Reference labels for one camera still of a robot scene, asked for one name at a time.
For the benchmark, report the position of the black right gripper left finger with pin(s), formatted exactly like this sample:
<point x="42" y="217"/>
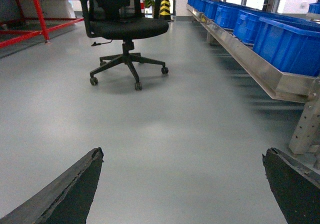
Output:
<point x="67" y="199"/>

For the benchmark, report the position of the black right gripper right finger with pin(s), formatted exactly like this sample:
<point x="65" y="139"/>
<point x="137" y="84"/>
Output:
<point x="295" y="187"/>

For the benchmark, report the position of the stainless steel roller rack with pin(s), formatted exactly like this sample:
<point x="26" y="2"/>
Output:
<point x="278" y="85"/>

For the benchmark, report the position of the large blue plastic bin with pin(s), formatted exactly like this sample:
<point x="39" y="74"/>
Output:
<point x="289" y="46"/>

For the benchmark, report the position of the black office chair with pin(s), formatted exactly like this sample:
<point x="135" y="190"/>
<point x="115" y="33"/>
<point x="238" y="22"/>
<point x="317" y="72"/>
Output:
<point x="121" y="20"/>

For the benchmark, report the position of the yellow black striped bollard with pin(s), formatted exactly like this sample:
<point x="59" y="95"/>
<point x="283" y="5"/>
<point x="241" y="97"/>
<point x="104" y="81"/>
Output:
<point x="164" y="11"/>

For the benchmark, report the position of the red metal frame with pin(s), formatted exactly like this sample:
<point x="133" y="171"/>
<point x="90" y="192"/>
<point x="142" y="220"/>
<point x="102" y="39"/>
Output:
<point x="24" y="19"/>

